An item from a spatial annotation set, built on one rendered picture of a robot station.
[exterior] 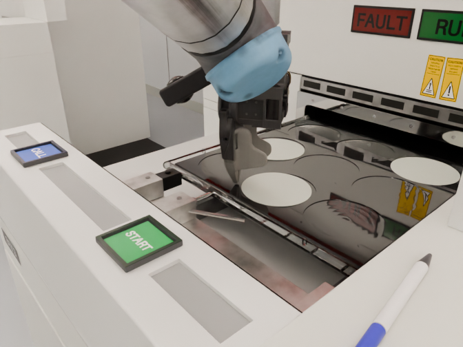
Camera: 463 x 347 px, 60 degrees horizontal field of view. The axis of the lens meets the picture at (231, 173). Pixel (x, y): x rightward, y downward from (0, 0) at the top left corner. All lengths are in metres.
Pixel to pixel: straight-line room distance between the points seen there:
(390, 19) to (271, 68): 0.48
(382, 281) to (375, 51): 0.56
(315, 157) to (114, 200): 0.37
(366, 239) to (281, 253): 0.14
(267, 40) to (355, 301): 0.21
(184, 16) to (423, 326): 0.26
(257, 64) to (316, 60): 0.58
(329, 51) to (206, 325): 0.68
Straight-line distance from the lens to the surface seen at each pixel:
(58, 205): 0.45
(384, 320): 0.29
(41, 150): 0.59
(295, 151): 0.71
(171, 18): 0.27
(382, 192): 0.61
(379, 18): 0.81
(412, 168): 0.70
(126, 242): 0.37
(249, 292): 0.32
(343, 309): 0.31
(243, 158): 0.54
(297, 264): 0.57
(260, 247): 0.59
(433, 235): 0.41
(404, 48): 0.80
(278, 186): 0.58
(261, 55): 0.33
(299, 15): 0.92
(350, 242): 0.49
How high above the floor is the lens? 1.18
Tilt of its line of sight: 26 degrees down
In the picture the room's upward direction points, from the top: straight up
